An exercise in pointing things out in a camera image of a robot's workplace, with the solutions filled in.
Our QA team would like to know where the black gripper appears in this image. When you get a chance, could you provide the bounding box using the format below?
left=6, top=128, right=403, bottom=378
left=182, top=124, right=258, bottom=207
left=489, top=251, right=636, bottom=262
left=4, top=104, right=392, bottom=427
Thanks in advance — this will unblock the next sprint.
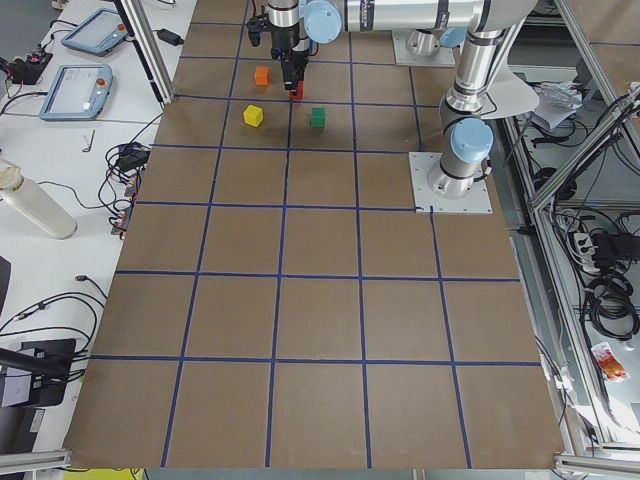
left=271, top=42, right=308, bottom=92

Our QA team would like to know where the red wooden block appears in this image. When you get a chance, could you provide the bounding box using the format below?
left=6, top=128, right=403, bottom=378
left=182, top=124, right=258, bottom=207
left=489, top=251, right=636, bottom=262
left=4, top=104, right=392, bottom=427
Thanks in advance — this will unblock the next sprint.
left=289, top=81, right=304, bottom=101

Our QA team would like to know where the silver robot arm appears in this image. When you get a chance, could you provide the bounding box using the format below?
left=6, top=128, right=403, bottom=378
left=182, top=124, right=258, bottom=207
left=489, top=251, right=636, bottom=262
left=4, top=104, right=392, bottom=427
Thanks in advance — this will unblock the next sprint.
left=427, top=24, right=539, bottom=199
left=247, top=0, right=536, bottom=99

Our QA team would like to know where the orange wooden block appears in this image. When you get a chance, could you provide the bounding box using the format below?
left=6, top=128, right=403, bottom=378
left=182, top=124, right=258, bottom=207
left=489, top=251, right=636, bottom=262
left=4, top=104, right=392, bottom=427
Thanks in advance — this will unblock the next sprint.
left=254, top=65, right=271, bottom=87

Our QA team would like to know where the green wooden block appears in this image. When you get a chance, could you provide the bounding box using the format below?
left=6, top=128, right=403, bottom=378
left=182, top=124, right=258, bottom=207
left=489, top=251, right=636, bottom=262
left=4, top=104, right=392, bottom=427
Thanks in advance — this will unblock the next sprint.
left=310, top=107, right=326, bottom=129

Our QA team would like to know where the yellow wooden block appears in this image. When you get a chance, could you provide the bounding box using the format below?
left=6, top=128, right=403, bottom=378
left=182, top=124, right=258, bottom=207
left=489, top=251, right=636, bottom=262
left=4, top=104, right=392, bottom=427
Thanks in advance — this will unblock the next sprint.
left=243, top=105, right=264, bottom=128

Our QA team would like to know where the black power adapter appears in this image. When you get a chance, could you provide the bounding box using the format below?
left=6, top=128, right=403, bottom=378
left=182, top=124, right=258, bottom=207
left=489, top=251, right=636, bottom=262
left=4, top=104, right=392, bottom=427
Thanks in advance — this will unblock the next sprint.
left=156, top=29, right=184, bottom=46

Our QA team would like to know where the far teach pendant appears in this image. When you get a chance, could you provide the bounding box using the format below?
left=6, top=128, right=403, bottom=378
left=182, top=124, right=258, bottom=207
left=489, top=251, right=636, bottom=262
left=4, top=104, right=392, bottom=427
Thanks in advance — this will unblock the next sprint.
left=61, top=8, right=128, bottom=56

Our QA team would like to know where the teach pendant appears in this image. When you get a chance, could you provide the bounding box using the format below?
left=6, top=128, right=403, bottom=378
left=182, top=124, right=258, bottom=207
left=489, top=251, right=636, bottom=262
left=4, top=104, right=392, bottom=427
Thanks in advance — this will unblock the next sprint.
left=39, top=64, right=113, bottom=121
left=61, top=8, right=128, bottom=56

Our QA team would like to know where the hex key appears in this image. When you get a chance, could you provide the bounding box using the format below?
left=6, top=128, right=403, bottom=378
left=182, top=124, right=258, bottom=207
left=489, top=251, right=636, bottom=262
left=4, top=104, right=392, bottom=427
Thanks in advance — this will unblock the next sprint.
left=81, top=130, right=95, bottom=153

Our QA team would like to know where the near teach pendant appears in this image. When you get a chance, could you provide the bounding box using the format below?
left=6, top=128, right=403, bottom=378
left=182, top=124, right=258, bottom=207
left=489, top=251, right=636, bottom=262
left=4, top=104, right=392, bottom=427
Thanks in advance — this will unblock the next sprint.
left=39, top=64, right=113, bottom=121

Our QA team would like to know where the white cylindrical bottle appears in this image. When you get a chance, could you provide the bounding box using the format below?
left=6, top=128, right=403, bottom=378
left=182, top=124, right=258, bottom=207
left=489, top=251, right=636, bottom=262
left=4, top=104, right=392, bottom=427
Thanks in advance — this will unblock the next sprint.
left=1, top=159, right=77, bottom=239

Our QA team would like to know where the white power strip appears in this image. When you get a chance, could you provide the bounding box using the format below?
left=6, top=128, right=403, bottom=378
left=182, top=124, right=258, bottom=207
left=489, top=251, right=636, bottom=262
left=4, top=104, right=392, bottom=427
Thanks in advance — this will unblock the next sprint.
left=569, top=231, right=600, bottom=275

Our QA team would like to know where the red snack packet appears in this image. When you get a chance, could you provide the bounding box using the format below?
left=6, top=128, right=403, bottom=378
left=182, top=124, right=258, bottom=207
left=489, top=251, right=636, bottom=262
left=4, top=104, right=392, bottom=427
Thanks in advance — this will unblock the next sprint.
left=591, top=342, right=628, bottom=382

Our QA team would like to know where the aluminium frame post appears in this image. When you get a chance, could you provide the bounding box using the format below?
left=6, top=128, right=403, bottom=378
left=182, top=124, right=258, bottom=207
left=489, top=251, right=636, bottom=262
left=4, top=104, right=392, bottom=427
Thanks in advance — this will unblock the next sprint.
left=115, top=0, right=175, bottom=105

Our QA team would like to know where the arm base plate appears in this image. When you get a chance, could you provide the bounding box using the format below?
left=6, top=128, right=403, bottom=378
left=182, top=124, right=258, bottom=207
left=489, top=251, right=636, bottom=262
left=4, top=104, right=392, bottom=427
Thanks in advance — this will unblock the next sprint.
left=392, top=29, right=455, bottom=68
left=408, top=152, right=493, bottom=215

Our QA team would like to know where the black camera stand base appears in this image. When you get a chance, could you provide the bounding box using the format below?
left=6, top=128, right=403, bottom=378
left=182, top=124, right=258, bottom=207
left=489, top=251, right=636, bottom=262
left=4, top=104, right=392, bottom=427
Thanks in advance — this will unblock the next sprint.
left=1, top=339, right=76, bottom=408

